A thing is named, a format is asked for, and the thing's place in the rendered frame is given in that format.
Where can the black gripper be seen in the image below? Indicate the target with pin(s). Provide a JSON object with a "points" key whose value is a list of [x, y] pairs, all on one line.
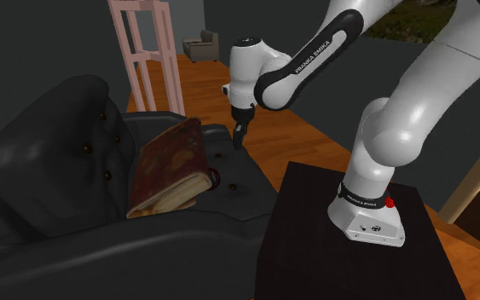
{"points": [[243, 115]]}

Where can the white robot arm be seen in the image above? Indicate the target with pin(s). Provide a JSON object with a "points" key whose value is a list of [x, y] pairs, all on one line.
{"points": [[410, 124]]}

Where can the small red black round object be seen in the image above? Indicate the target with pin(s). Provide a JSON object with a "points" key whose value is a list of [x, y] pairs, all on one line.
{"points": [[214, 178]]}

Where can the grey armchair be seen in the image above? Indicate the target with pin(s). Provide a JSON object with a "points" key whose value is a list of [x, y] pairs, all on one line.
{"points": [[202, 49]]}

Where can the worn brown leather book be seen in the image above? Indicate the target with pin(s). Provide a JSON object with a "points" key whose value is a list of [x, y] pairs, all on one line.
{"points": [[169, 166]]}

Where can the black robot stand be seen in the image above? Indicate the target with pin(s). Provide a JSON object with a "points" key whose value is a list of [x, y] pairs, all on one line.
{"points": [[306, 249]]}

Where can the dark grey tufted sofa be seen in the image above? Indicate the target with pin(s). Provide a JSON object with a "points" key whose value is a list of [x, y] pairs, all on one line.
{"points": [[56, 166]]}

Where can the pink open shelf frame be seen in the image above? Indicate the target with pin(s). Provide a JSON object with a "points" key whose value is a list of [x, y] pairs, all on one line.
{"points": [[165, 54]]}

